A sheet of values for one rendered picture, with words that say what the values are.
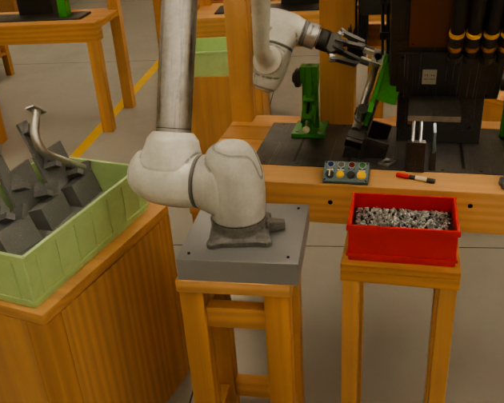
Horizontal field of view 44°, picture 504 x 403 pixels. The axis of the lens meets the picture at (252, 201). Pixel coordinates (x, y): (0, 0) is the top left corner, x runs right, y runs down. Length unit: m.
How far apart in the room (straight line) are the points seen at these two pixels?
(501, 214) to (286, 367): 0.84
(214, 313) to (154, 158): 0.47
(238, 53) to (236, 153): 1.05
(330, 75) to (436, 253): 1.02
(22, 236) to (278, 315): 0.83
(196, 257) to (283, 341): 0.35
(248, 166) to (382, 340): 1.40
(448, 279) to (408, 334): 1.04
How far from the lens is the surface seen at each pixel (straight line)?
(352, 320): 1.99
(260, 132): 2.61
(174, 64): 1.76
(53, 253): 1.88
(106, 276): 2.04
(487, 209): 2.12
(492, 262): 3.43
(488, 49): 2.02
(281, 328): 1.79
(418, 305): 3.06
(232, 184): 1.65
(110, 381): 2.22
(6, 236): 2.02
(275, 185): 2.13
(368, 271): 1.87
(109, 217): 2.08
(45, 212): 2.11
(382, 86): 2.21
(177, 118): 1.75
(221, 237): 1.74
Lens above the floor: 1.83
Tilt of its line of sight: 28 degrees down
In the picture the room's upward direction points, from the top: 4 degrees counter-clockwise
